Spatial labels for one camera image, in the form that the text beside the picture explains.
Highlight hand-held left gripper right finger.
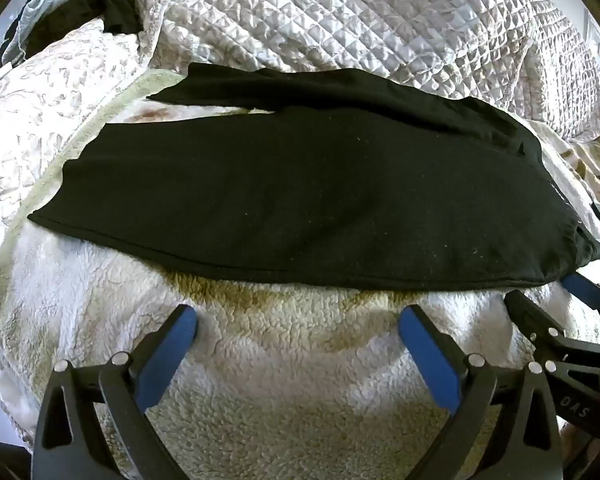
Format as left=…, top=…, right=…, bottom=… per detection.
left=397, top=304, right=563, bottom=480

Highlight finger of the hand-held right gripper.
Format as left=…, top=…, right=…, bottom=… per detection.
left=561, top=272, right=600, bottom=313
left=504, top=290, right=600, bottom=363

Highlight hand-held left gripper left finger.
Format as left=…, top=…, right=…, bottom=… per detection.
left=32, top=304, right=198, bottom=480

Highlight black pants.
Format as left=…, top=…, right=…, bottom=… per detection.
left=27, top=62, right=600, bottom=292

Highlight floral fleece blanket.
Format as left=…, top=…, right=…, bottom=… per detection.
left=0, top=70, right=600, bottom=480

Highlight floral quilted bedspread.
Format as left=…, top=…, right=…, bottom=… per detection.
left=0, top=17, right=161, bottom=411

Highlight grey quilted comforter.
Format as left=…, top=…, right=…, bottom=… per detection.
left=130, top=0, right=600, bottom=143

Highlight dark cloth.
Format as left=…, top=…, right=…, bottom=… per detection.
left=10, top=0, right=143, bottom=61

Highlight white wall frame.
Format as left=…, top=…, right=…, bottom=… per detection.
left=582, top=10, right=600, bottom=78

